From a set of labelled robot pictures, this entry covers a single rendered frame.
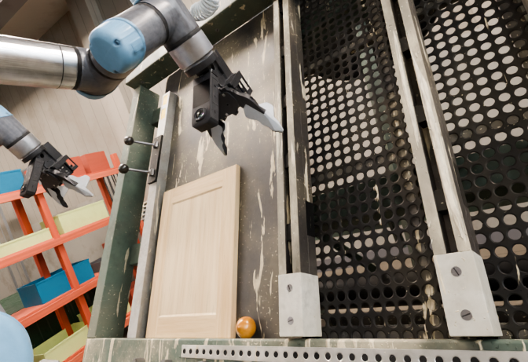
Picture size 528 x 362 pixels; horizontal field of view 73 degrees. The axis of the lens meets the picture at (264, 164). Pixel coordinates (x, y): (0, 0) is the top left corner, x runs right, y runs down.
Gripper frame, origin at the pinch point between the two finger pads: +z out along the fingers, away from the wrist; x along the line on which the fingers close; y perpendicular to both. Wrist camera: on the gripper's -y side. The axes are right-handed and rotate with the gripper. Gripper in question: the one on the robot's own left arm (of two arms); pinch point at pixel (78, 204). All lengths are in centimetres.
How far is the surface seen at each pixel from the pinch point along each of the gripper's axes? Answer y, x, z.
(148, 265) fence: -1.1, -2.8, 30.6
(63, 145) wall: 262, 378, 17
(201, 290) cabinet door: -11.0, -29.3, 35.2
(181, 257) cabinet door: -0.9, -18.8, 30.5
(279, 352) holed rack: -28, -59, 38
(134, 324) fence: -17.7, -0.6, 38.2
